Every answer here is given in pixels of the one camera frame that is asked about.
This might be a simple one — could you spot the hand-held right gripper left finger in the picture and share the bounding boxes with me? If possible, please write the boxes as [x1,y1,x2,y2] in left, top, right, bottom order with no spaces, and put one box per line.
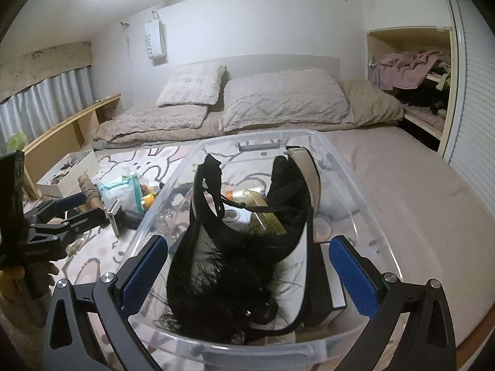
[42,234,169,371]

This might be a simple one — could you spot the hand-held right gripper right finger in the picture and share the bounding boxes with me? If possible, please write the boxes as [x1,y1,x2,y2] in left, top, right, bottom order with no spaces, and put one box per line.
[329,235,457,371]

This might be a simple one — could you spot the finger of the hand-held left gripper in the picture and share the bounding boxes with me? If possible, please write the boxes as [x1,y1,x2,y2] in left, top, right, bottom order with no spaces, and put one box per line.
[25,192,88,225]
[58,208,109,237]

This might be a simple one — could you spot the black feather trim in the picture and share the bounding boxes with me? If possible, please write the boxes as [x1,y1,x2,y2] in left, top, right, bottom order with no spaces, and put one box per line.
[155,236,295,344]

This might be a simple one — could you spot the clear plastic storage container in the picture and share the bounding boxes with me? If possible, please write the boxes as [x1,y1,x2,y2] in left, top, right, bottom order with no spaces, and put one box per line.
[127,129,405,371]

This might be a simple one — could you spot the white black sun visor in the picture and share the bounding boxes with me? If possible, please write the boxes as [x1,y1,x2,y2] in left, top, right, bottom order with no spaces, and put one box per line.
[168,146,321,335]

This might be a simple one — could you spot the person's left hand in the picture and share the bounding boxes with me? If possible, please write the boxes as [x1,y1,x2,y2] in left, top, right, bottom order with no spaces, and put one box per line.
[45,262,60,287]

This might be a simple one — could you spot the tan yarn spool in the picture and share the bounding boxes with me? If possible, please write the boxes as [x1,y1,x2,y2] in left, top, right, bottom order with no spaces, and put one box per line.
[77,174,105,209]

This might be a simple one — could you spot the white cardboard box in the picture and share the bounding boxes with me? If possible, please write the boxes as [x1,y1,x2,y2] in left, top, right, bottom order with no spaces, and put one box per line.
[37,151,100,201]

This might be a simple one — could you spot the silver black tin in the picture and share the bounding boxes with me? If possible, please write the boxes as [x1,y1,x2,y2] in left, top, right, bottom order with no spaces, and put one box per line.
[105,200,122,236]

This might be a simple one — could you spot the printed bunny blanket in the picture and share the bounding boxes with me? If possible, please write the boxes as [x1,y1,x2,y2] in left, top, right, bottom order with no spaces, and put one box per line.
[50,145,217,371]

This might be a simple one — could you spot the teal wet wipes pack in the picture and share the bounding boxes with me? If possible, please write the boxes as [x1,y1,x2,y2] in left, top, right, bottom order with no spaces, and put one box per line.
[96,174,144,213]

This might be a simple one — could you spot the black thread cone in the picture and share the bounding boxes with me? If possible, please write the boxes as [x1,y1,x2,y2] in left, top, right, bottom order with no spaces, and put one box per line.
[116,209,144,230]

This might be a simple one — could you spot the wooden bedside shelf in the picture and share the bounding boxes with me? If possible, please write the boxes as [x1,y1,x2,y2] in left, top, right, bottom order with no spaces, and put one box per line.
[21,93,122,202]

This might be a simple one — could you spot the green plush toy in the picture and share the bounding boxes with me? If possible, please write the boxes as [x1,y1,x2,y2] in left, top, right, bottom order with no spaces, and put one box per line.
[6,132,27,153]

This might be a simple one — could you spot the yellow tinted glasses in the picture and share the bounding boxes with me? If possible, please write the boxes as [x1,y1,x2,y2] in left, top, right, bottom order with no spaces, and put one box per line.
[224,187,289,236]

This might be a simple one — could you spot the black gloves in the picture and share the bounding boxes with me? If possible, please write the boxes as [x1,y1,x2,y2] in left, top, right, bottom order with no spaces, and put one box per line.
[267,154,314,236]

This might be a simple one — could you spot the blue curtain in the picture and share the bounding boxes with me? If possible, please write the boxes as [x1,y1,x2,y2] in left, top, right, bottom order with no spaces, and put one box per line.
[0,66,94,143]

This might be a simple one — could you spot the quilted beige pillow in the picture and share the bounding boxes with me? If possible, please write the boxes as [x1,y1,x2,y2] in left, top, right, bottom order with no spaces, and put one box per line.
[218,67,351,132]
[95,104,209,140]

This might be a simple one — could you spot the beige printed valance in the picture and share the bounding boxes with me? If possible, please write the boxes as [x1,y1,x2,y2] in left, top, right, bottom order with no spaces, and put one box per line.
[0,41,93,103]

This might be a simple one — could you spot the fluffy white pillow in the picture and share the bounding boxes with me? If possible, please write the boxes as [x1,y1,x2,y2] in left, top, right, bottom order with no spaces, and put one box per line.
[157,63,228,108]

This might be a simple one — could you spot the beige comforter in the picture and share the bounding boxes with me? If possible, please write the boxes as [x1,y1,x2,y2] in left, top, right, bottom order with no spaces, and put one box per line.
[93,79,405,149]

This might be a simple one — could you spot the white hanging paper bag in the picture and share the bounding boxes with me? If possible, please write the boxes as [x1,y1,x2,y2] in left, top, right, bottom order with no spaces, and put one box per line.
[144,11,168,66]

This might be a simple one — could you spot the white louvred door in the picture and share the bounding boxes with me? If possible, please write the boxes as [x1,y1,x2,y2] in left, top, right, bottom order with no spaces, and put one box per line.
[441,0,495,202]

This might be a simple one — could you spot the pile of clothes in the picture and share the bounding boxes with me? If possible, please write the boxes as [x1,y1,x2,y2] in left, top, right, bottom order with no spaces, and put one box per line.
[369,50,453,117]

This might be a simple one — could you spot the grey bed headboard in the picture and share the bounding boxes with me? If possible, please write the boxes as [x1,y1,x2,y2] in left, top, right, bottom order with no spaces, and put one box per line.
[166,55,341,86]

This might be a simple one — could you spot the wooden closet niche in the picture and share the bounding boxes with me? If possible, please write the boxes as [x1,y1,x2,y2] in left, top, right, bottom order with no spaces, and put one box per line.
[365,26,459,151]

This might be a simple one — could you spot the white wall cable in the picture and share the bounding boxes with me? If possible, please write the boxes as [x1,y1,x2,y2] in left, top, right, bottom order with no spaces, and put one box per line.
[120,21,134,101]

